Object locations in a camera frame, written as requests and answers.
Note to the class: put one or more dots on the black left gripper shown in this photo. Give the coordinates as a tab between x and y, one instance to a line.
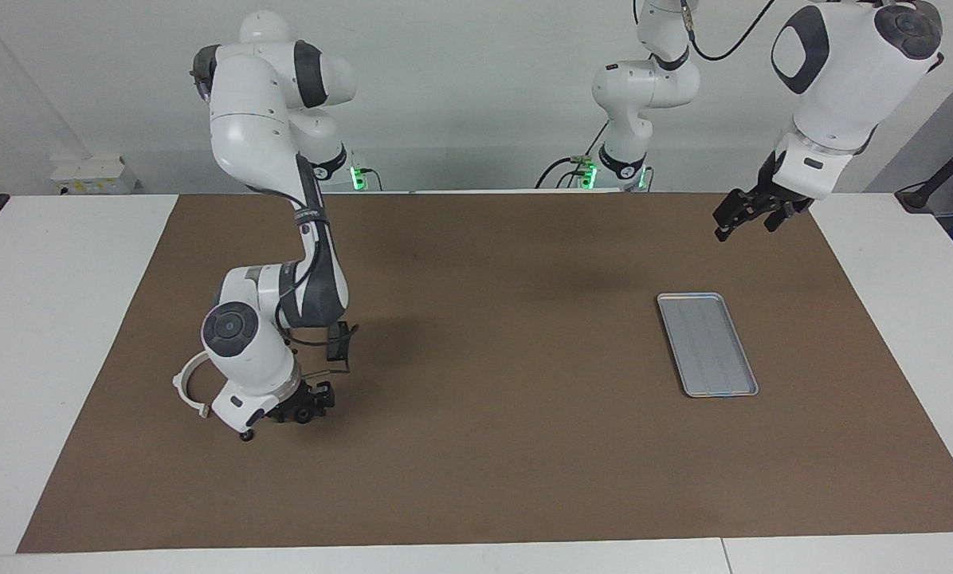
771	198

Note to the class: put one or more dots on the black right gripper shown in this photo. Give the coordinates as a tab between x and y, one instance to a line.
305	395

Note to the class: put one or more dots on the large black bearing gear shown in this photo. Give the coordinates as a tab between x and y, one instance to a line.
305	415

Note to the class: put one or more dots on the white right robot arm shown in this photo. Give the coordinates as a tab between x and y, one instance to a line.
249	119

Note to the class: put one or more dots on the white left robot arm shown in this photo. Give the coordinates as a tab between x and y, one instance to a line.
835	88

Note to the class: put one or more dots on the silver metal tray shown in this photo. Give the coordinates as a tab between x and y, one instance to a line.
707	343

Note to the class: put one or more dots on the white semicircular clamp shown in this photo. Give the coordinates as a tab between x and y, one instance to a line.
179	387

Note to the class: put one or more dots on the brown table mat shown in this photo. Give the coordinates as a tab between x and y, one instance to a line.
524	438

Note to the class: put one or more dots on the white cardboard box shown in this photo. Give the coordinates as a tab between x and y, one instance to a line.
94	175

